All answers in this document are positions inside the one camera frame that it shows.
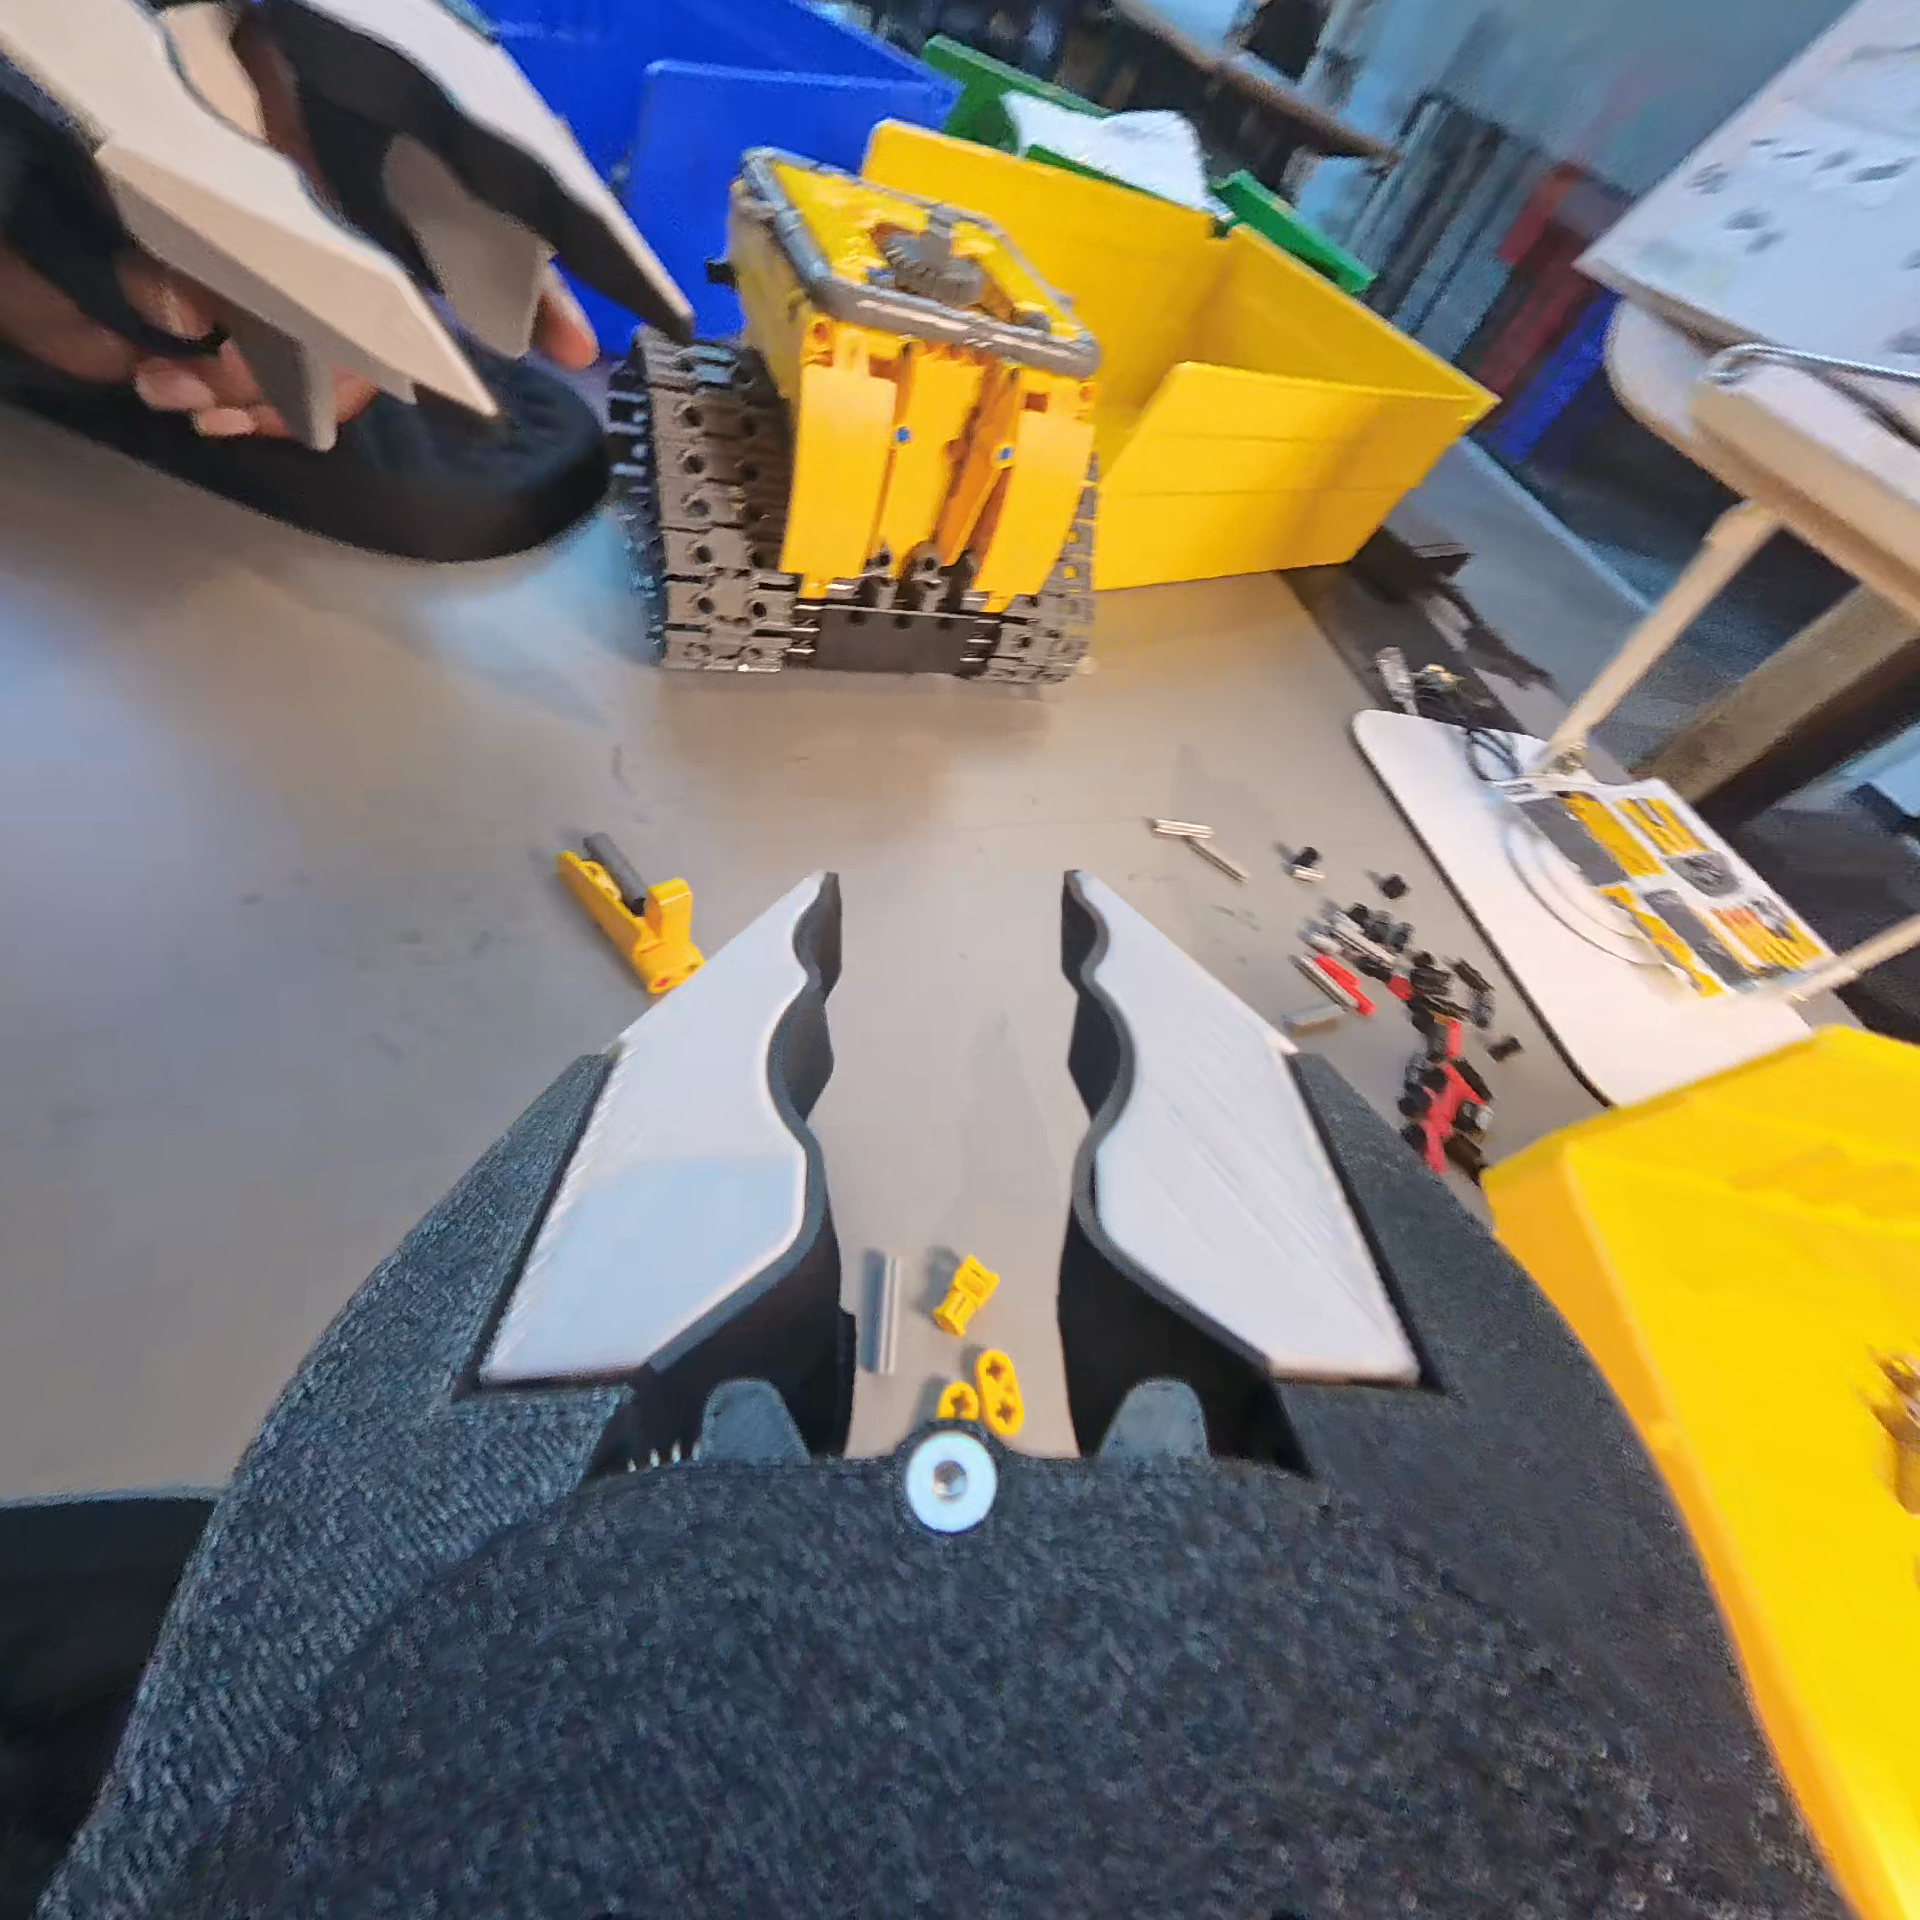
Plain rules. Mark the yellow plastic bin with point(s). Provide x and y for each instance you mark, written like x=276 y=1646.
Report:
x=1292 y=422
x=1740 y=1381

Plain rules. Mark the pile of small brick parts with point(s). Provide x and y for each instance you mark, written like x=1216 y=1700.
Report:
x=1411 y=990

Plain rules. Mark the small yellow brick piece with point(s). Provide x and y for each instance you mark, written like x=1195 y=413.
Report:
x=968 y=1294
x=985 y=1390

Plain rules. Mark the grey desk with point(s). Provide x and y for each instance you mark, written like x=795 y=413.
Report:
x=300 y=902

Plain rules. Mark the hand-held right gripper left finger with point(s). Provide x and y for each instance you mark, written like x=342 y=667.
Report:
x=661 y=1202

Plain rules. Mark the person's left hand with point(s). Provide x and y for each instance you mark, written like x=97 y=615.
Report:
x=121 y=346

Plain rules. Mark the stack of coloured crates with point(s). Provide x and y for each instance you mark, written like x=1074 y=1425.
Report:
x=1546 y=301

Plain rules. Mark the wooden booklet stand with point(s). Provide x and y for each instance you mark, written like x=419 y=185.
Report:
x=1772 y=452

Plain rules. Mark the white plastic bag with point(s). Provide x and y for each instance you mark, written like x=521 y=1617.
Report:
x=1110 y=151

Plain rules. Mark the yellow tracked brick vehicle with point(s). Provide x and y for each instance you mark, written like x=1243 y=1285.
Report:
x=900 y=452

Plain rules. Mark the green plastic bin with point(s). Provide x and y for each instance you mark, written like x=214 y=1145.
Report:
x=1276 y=218

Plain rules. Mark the yellow brick piece grey axle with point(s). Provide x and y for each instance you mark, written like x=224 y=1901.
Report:
x=644 y=931

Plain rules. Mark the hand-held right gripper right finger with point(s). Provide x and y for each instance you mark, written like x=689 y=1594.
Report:
x=1230 y=1188

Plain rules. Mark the white round stand base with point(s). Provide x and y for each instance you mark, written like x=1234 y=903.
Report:
x=1470 y=902

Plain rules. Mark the blue plastic bin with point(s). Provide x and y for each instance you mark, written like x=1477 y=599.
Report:
x=720 y=123

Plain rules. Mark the instruction booklet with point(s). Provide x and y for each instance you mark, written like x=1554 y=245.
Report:
x=1801 y=182

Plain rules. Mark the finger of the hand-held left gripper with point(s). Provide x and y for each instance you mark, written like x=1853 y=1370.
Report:
x=211 y=182
x=509 y=137

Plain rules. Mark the sticker sheet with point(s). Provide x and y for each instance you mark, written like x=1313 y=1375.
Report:
x=1666 y=873

